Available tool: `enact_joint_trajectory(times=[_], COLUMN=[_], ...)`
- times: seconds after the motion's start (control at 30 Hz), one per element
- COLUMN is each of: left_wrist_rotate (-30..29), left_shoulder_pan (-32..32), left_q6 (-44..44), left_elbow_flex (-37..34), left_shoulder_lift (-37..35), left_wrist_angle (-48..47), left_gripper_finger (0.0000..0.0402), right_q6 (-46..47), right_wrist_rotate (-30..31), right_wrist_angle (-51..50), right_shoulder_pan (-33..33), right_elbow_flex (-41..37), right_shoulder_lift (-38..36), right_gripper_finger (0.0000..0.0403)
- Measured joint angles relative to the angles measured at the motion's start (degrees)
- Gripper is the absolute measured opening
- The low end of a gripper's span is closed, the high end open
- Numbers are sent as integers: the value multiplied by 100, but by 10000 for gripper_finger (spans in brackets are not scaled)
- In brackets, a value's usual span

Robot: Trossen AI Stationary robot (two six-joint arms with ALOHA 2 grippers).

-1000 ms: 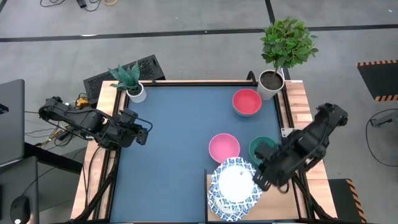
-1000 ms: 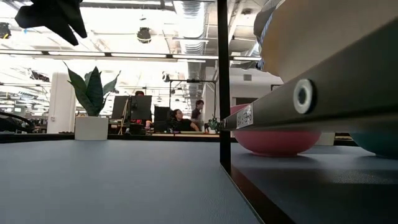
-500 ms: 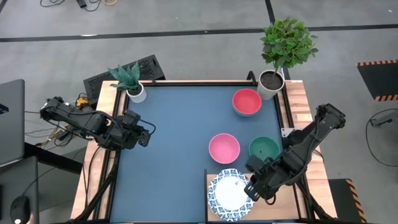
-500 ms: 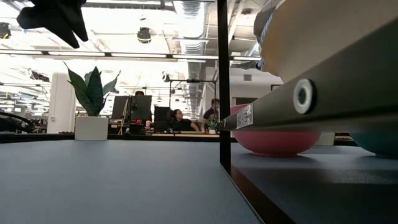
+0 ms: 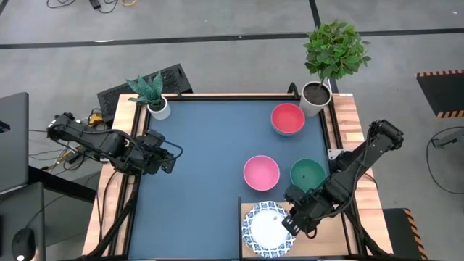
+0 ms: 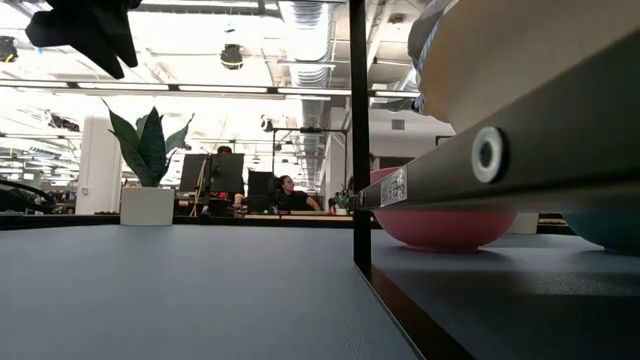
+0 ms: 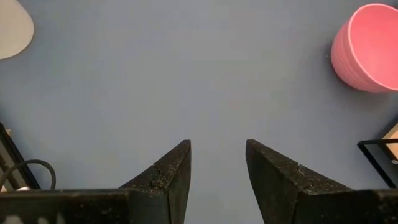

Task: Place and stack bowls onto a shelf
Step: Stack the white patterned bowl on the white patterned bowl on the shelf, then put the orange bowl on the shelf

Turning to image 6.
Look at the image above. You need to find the white column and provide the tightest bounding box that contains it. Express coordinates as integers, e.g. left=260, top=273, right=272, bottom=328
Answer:
left=74, top=115, right=124, bottom=216

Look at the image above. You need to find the black chair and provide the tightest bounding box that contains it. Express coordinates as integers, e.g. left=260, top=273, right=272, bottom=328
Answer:
left=0, top=178, right=57, bottom=215

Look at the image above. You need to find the black ceiling-mounted device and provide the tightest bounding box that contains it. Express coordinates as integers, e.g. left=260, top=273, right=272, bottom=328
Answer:
left=0, top=35, right=19, bottom=64

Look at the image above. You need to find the overhead light bar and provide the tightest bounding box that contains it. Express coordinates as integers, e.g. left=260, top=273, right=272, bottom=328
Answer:
left=0, top=78, right=422, bottom=100

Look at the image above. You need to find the wooden desk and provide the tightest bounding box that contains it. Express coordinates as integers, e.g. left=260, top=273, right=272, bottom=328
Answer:
left=243, top=213, right=354, bottom=223

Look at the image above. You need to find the green snake plant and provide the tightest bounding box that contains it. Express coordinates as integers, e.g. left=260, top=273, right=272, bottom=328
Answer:
left=102, top=98, right=195, bottom=189

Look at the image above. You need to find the black box-shaped screen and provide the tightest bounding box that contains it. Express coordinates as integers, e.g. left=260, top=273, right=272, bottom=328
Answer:
left=247, top=170, right=276, bottom=212

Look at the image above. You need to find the teal bowl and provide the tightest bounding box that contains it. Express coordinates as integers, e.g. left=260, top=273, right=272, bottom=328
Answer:
left=562, top=209, right=640, bottom=256

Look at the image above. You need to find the small potted green plant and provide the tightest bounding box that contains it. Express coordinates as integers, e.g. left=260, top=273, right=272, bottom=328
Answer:
left=332, top=189, right=354, bottom=216

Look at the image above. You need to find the black-framed wooden shelf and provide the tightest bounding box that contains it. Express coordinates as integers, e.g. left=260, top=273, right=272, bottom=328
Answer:
left=348, top=0, right=640, bottom=360

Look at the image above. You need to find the black computer monitor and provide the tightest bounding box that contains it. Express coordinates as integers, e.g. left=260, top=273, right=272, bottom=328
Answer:
left=178, top=152, right=246, bottom=194

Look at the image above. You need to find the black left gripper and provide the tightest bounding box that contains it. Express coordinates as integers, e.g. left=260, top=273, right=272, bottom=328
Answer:
left=45, top=0, right=144, bottom=80

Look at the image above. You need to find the pink bowl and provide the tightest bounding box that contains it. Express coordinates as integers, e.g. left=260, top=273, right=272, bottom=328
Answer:
left=369, top=166, right=519, bottom=253

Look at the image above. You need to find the person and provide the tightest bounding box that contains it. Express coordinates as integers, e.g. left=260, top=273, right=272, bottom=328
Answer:
left=272, top=174, right=322, bottom=212
left=209, top=144, right=247, bottom=209

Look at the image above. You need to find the silver ventilation duct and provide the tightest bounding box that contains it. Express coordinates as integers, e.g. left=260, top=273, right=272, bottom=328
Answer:
left=277, top=0, right=334, bottom=189

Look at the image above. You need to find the tan bowl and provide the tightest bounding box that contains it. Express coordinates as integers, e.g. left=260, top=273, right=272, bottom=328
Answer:
left=418, top=0, right=640, bottom=134

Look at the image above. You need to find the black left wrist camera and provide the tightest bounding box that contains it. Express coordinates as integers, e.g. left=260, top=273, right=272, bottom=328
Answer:
left=24, top=11, right=57, bottom=49

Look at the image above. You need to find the white shelf label sticker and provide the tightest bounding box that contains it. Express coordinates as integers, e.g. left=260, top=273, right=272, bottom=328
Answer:
left=379, top=167, right=409, bottom=207

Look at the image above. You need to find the white round shelf cap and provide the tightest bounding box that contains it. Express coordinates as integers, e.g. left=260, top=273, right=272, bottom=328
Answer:
left=470, top=125, right=506, bottom=184

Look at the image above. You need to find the white square planter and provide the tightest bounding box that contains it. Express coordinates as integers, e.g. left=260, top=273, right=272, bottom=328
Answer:
left=119, top=186, right=176, bottom=227

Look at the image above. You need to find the black round ceiling camera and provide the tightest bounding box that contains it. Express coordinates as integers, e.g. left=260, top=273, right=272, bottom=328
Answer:
left=219, top=43, right=245, bottom=70

